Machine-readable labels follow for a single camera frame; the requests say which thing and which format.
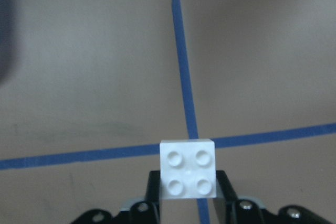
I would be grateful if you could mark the white block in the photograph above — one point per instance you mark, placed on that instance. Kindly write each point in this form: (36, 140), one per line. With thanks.
(187, 169)

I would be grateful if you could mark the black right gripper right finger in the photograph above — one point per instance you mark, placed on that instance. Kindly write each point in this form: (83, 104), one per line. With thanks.
(233, 209)

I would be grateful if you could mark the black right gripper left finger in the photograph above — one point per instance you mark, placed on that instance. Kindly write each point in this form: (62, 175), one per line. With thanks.
(146, 210)

